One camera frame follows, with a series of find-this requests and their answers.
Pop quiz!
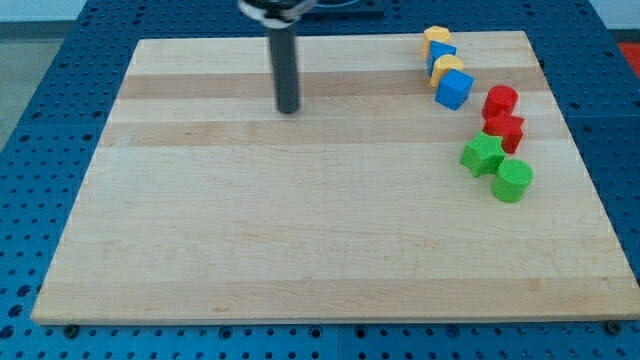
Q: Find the blue triangle block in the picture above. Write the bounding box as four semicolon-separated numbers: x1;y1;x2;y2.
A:
426;40;457;75

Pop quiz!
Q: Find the red cylinder block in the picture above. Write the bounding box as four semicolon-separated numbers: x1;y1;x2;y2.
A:
482;85;519;119

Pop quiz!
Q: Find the red star block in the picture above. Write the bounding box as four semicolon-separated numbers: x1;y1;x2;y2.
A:
483;111;525;154

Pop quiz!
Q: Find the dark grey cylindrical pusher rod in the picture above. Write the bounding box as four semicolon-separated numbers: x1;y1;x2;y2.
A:
268;23;300;114

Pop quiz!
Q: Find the blue cube block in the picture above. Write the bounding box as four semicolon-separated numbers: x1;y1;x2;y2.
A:
435;69;474;111

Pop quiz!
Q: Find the green star block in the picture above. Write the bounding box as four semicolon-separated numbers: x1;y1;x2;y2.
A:
460;131;506;177

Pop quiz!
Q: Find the light wooden board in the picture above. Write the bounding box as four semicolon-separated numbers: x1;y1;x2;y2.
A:
32;31;639;326

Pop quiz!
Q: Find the yellow hexagon block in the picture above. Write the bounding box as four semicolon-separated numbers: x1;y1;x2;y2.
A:
422;25;451;58

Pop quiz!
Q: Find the green cylinder block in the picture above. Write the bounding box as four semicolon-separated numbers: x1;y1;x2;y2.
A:
491;159;534;203

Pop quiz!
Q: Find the yellow cylinder block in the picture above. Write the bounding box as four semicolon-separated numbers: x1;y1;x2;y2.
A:
430;54;464;88

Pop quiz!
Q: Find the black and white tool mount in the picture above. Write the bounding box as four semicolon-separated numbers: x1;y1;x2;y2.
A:
237;0;318;28

